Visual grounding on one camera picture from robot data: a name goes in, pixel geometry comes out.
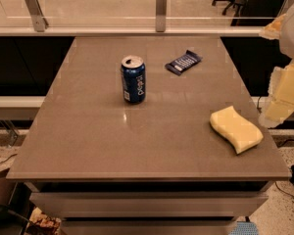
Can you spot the glass railing panel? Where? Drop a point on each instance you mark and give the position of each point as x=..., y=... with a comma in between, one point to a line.
x=119, y=13

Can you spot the snack box on floor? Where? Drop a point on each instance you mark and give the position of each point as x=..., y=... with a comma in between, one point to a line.
x=42, y=224

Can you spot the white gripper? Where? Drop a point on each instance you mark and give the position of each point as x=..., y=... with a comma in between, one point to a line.
x=293, y=36

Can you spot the blue pepsi soda can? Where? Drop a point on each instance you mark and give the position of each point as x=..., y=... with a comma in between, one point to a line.
x=133, y=79

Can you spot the dark blue rxbar wrapper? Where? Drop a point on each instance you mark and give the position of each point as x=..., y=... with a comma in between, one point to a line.
x=183, y=63

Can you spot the middle metal railing bracket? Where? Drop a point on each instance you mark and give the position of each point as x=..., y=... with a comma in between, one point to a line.
x=161, y=15

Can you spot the left metal railing bracket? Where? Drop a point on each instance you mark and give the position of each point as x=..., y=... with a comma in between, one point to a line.
x=39, y=22

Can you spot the yellow sponge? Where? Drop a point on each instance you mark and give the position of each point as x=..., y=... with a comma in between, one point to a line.
x=241, y=133

